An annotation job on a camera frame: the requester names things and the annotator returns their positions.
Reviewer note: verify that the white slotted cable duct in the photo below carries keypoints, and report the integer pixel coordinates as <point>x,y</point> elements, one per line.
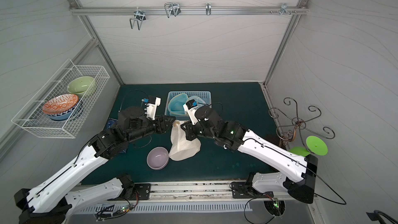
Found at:
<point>172,207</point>

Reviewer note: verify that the aluminium rail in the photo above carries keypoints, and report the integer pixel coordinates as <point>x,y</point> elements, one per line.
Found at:
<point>185,11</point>
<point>195,191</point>

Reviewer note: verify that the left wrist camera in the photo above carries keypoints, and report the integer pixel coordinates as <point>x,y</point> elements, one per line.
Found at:
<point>151,103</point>

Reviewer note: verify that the middle metal hook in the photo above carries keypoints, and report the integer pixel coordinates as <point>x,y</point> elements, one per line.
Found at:
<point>172,9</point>

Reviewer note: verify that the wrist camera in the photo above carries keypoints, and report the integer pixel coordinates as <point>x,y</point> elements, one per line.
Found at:
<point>151,103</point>
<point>190,108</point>

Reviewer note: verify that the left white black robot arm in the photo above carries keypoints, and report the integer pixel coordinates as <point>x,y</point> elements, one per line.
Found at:
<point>53,201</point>

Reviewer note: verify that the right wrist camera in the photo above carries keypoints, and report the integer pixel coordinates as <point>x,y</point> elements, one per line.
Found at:
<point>190,108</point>

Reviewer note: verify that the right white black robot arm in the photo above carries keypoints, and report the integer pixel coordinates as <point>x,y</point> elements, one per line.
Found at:
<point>296,174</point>

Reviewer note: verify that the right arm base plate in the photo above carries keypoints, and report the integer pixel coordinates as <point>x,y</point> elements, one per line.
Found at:
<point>241,191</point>

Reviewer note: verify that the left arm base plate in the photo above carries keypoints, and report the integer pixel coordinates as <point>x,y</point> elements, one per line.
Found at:
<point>140,191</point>

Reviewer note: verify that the blue snack bag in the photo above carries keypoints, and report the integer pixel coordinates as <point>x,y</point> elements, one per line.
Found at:
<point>110,122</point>

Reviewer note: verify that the aluminium front rail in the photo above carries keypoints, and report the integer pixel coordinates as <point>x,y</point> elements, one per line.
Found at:
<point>195,191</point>

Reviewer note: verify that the aluminium top rail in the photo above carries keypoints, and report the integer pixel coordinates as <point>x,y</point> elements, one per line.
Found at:
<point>185,11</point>

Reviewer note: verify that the dark green table mat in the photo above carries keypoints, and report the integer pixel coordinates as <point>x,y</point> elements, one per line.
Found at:
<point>241,102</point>

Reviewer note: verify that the lilac ceramic bowl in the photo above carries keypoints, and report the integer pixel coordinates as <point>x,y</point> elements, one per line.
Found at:
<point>158,158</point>

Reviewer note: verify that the cream mesh laundry bag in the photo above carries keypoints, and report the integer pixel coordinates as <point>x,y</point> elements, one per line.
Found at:
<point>182,148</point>

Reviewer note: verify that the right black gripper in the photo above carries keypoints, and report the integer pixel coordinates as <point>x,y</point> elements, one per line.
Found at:
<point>190,129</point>

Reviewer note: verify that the small metal hook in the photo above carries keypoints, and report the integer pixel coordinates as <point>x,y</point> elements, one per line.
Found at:
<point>208,9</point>

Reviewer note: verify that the orange patterned bowl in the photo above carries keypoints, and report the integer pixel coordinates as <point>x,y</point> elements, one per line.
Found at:
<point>60,104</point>

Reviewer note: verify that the black scrolled metal stand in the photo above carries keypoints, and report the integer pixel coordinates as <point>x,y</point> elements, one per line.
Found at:
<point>290,132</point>

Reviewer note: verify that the green ceramic bowl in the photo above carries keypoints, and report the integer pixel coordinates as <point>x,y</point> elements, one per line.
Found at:
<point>82,86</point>

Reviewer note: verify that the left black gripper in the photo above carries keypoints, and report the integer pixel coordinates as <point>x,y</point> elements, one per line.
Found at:
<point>160,124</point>

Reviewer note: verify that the light blue plastic basket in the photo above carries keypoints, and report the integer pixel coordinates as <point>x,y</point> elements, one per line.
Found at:
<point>205,95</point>

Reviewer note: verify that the white wire wall basket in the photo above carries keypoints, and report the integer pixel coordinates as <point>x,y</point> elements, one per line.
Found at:
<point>32,119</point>

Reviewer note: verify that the blue bowl under orange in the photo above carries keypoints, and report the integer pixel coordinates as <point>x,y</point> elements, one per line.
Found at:
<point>74,112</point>

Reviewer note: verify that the left double metal hook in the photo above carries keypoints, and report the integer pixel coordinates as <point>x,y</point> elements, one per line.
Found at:
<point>137,20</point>

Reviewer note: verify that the teal mesh laundry bag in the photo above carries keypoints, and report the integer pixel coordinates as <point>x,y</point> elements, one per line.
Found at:
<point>178,99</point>

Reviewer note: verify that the right metal hook bracket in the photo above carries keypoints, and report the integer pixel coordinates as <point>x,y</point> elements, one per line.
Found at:
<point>283,11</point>

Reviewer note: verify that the green round disc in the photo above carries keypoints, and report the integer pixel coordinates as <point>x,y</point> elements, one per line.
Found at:
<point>317,145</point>

